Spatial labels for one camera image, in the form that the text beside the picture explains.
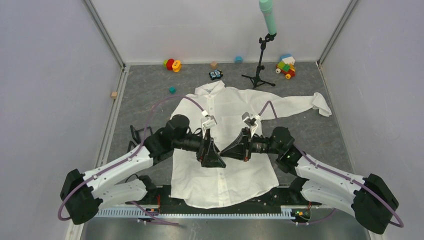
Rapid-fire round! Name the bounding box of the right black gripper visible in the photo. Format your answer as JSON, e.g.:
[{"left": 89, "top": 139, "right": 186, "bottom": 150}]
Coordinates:
[{"left": 220, "top": 126, "right": 282, "bottom": 162}]

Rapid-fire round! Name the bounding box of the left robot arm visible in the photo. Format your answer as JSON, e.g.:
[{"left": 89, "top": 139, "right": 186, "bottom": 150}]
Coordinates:
[{"left": 57, "top": 111, "right": 226, "bottom": 225}]

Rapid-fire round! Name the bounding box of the black display frame upper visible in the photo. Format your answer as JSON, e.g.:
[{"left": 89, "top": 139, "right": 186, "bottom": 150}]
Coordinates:
[{"left": 129, "top": 125, "right": 153, "bottom": 144}]

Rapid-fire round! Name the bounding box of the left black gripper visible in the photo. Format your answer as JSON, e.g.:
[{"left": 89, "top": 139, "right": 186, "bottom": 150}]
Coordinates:
[{"left": 172, "top": 127, "right": 226, "bottom": 168}]

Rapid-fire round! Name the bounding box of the black display frame lower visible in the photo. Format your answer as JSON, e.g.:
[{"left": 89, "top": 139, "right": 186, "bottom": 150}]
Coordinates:
[{"left": 127, "top": 141, "right": 145, "bottom": 156}]

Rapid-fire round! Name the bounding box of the blue cylinder block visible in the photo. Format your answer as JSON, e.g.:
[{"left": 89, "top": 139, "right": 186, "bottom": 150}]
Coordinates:
[{"left": 233, "top": 56, "right": 244, "bottom": 64}]

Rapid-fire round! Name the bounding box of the black display frame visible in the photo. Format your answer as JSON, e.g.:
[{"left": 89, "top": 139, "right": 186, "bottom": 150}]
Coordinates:
[
  {"left": 127, "top": 141, "right": 145, "bottom": 156},
  {"left": 129, "top": 125, "right": 153, "bottom": 144}
]

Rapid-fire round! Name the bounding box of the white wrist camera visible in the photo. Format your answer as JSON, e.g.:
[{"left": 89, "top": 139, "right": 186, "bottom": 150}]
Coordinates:
[
  {"left": 241, "top": 112, "right": 262, "bottom": 137},
  {"left": 200, "top": 110, "right": 218, "bottom": 131}
]

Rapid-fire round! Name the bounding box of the colourful brick toy car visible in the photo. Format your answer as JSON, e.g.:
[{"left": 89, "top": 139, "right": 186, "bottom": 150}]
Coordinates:
[{"left": 275, "top": 61, "right": 296, "bottom": 80}]

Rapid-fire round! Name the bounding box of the brown wooden cube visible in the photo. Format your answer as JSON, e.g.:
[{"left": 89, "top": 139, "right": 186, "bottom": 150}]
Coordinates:
[{"left": 209, "top": 61, "right": 218, "bottom": 70}]

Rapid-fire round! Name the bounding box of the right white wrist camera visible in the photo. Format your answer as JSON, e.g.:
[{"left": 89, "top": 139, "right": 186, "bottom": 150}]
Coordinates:
[{"left": 241, "top": 112, "right": 262, "bottom": 137}]

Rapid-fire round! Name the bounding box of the blue white brick block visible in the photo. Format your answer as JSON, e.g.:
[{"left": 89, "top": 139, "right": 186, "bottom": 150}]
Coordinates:
[{"left": 280, "top": 54, "right": 296, "bottom": 65}]

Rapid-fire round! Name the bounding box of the mint green microphone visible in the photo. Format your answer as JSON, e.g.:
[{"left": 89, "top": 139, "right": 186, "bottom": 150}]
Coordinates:
[{"left": 258, "top": 0, "right": 277, "bottom": 35}]

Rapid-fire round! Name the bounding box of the red yellow ring toy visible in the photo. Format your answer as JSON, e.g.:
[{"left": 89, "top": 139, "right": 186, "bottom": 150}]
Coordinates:
[{"left": 162, "top": 58, "right": 182, "bottom": 73}]

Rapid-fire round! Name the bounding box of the black tripod stand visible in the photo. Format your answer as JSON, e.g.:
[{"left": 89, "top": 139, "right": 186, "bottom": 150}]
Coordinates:
[{"left": 241, "top": 33, "right": 277, "bottom": 89}]

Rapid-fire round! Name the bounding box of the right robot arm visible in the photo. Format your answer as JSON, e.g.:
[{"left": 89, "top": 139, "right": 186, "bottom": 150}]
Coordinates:
[{"left": 220, "top": 126, "right": 399, "bottom": 235}]

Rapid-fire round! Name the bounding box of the small black toy car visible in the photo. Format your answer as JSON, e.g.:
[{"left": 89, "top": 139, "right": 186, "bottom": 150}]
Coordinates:
[{"left": 208, "top": 69, "right": 223, "bottom": 81}]

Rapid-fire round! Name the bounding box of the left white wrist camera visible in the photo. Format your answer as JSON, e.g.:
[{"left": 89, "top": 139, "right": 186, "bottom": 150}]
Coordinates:
[{"left": 200, "top": 110, "right": 218, "bottom": 131}]

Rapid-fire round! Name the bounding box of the white button shirt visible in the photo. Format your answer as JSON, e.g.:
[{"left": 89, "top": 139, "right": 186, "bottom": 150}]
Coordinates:
[{"left": 170, "top": 81, "right": 332, "bottom": 209}]

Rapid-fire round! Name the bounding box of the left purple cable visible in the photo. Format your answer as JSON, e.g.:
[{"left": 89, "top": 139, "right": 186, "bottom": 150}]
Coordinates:
[{"left": 57, "top": 95, "right": 208, "bottom": 228}]

